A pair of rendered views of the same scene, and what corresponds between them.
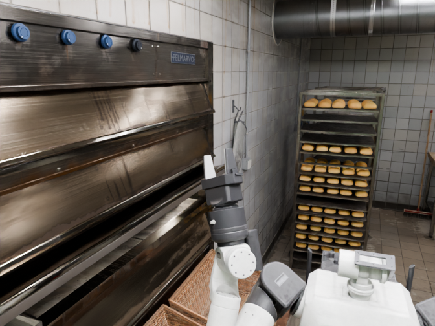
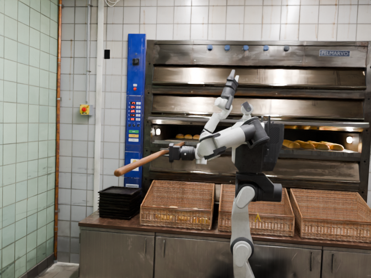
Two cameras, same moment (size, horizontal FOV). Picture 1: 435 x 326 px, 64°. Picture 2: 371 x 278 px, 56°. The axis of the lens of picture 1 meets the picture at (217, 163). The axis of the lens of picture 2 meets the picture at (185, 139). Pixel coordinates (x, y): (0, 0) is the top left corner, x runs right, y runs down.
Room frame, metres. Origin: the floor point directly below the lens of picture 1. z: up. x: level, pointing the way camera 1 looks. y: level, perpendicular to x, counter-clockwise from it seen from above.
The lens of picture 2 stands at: (-0.19, -2.32, 1.39)
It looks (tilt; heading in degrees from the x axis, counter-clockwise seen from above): 3 degrees down; 74
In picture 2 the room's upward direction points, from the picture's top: 2 degrees clockwise
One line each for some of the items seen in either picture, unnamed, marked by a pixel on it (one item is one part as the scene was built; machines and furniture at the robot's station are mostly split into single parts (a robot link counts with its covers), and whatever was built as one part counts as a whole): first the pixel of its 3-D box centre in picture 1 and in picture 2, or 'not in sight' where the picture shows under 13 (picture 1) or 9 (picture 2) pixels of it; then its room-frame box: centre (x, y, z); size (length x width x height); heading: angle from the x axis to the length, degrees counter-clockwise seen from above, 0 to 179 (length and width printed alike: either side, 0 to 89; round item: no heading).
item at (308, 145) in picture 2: not in sight; (309, 144); (1.89, 0.59, 1.21); 0.61 x 0.48 x 0.06; 67
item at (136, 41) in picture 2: not in sight; (156, 146); (0.59, 1.68, 1.07); 1.93 x 0.16 x 2.15; 67
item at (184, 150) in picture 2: not in sight; (179, 153); (0.36, -0.26, 1.19); 0.12 x 0.10 x 0.13; 156
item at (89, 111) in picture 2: not in sight; (86, 109); (-0.21, 0.97, 1.46); 0.10 x 0.07 x 0.10; 157
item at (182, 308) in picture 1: (231, 301); (330, 213); (1.64, -0.08, 0.72); 0.56 x 0.49 x 0.28; 158
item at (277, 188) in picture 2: not in sight; (258, 186); (0.84, -0.39, 1.00); 0.28 x 0.13 x 0.18; 157
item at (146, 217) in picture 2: not in sight; (179, 202); (0.55, 0.40, 0.72); 0.56 x 0.49 x 0.28; 158
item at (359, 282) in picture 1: (359, 270); (247, 111); (0.76, -0.35, 1.47); 0.10 x 0.07 x 0.09; 71
